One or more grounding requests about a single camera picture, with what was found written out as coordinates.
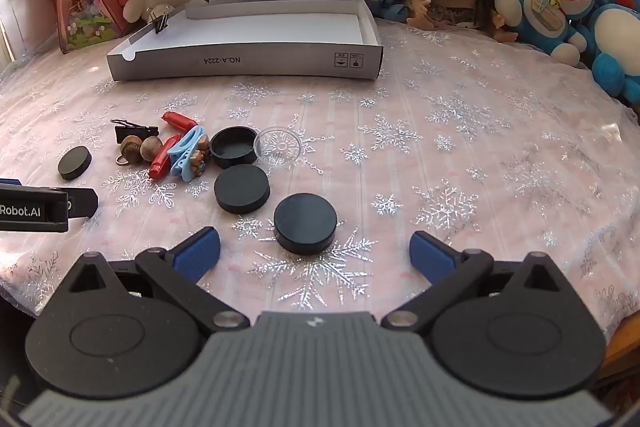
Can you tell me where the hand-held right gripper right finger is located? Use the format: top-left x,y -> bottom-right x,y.
381,230 -> 576,332

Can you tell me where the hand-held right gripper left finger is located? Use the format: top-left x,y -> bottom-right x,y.
65,227 -> 251,333

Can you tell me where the small black round disc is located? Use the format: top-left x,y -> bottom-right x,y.
57,146 -> 94,180

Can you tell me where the brown nut with key ring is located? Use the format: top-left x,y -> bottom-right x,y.
116,134 -> 145,166

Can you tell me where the black round puck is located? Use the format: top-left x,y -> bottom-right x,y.
273,193 -> 338,255
213,164 -> 271,214

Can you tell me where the black binder clip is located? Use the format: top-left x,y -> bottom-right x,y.
147,5 -> 173,35
111,119 -> 161,144

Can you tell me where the red plastic whistle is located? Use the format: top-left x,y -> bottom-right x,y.
148,133 -> 182,180
161,111 -> 198,135

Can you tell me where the black round lid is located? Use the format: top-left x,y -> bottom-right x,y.
209,127 -> 260,168

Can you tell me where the light blue hair claw clip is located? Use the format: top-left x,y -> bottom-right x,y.
167,125 -> 208,160

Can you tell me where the clear plastic round lid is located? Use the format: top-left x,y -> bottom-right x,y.
253,126 -> 302,166

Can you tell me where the white cardboard box tray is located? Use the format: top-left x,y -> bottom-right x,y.
106,0 -> 383,82

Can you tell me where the blue robot cat plush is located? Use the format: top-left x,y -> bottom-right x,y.
495,0 -> 598,66

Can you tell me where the blue and white plush toy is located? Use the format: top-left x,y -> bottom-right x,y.
580,0 -> 640,105

